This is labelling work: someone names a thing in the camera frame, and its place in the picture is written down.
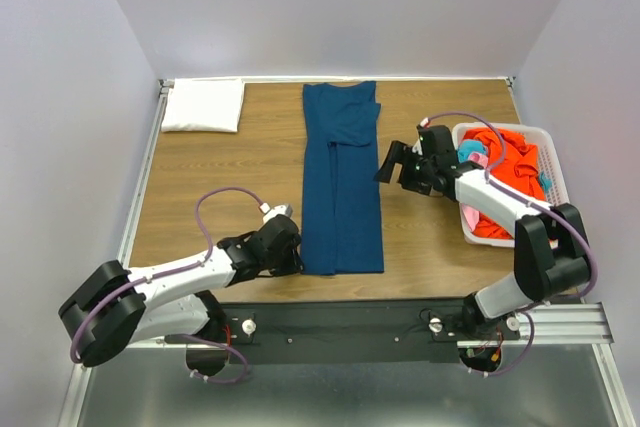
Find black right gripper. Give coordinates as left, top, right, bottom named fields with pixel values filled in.
left=372, top=140, right=434, bottom=196

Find navy blue t-shirt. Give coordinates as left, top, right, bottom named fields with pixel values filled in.
left=300, top=81, right=384, bottom=276

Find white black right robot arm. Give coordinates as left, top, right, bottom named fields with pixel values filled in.
left=375, top=125, right=597, bottom=339

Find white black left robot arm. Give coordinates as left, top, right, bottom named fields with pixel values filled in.
left=58, top=214, right=302, bottom=367

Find turquoise t-shirt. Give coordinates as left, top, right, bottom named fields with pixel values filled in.
left=457, top=139, right=488, bottom=165

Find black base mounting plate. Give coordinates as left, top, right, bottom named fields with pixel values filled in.
left=194, top=298, right=520, bottom=365

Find pink t-shirt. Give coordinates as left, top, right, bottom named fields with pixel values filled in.
left=461, top=152, right=489, bottom=232

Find orange t-shirt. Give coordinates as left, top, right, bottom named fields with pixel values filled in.
left=460, top=128, right=551, bottom=240

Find white plastic laundry basket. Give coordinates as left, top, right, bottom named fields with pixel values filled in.
left=452, top=122, right=569, bottom=248

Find folded white t-shirt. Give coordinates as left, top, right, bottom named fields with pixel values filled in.
left=161, top=79, right=245, bottom=133

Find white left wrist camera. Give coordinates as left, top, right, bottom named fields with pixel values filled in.
left=259, top=202, right=293, bottom=223

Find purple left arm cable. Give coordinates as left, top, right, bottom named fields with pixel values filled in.
left=69, top=186, right=274, bottom=384

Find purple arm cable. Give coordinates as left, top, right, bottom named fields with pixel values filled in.
left=417, top=111, right=599, bottom=378
left=69, top=186, right=274, bottom=384

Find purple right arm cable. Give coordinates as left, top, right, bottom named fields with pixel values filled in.
left=417, top=111, right=599, bottom=378

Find aluminium frame rail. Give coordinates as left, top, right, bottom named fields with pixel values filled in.
left=57, top=77, right=174, bottom=427

